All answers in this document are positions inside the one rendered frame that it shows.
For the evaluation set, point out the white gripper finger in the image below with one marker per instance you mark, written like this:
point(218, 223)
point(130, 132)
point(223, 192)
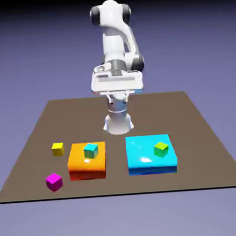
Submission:
point(126, 97)
point(110, 98)

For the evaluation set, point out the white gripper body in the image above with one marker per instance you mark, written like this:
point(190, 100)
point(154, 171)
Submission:
point(116, 82)

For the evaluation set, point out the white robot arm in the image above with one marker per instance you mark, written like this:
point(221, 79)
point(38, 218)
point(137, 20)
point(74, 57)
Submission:
point(112, 31)

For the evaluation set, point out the small cyan cube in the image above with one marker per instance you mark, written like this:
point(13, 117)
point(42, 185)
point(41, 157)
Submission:
point(91, 150)

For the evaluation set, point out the small green cube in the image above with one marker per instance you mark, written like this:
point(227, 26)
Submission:
point(161, 149)

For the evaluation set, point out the small yellow cube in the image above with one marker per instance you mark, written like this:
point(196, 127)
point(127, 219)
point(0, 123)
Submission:
point(57, 149)

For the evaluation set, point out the small magenta cube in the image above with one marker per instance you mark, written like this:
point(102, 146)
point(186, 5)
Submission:
point(54, 182)

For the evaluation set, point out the large cyan box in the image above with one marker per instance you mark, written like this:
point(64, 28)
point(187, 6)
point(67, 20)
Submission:
point(148, 157)

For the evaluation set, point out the large orange box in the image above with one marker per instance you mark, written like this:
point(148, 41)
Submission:
point(86, 165)

